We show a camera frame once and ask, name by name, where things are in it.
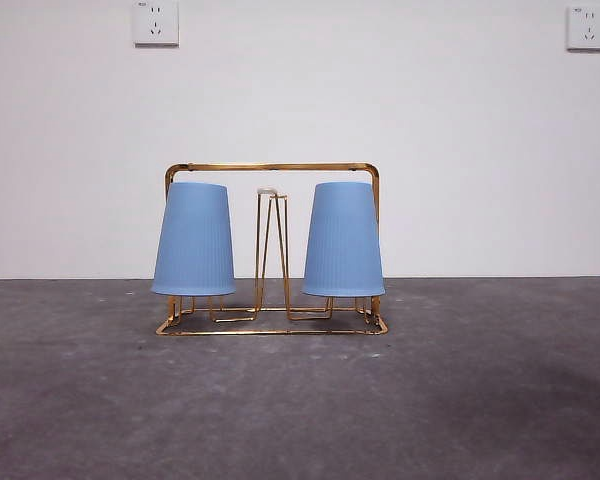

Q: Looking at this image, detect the blue ribbed plastic cup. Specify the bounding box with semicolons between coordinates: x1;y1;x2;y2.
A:
300;180;386;297
151;180;237;296

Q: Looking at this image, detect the gold wire cup rack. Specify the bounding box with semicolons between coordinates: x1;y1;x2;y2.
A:
154;160;390;337

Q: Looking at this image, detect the white wall socket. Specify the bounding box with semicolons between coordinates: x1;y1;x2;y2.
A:
566;4;600;52
133;0;180;49

